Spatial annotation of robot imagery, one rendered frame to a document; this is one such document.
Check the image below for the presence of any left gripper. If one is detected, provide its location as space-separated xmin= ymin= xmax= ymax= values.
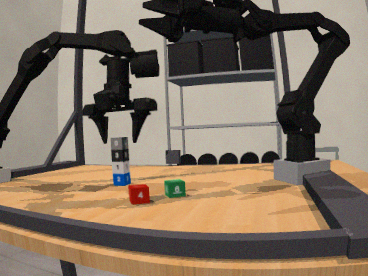
xmin=139 ymin=0 xmax=220 ymax=42

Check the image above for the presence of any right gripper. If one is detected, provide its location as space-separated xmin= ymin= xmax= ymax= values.
xmin=83 ymin=78 xmax=157 ymax=144

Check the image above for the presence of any blue block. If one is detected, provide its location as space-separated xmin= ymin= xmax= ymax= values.
xmin=113 ymin=172 xmax=131 ymax=186

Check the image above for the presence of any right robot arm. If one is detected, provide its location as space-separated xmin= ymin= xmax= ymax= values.
xmin=0 ymin=30 xmax=159 ymax=148

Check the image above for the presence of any red block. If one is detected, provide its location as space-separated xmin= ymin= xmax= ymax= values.
xmin=128 ymin=184 xmax=150 ymax=205

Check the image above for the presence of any small green block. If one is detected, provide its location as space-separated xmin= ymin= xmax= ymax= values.
xmin=164 ymin=179 xmax=186 ymax=198

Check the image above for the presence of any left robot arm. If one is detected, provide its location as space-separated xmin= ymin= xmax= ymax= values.
xmin=213 ymin=0 xmax=350 ymax=162

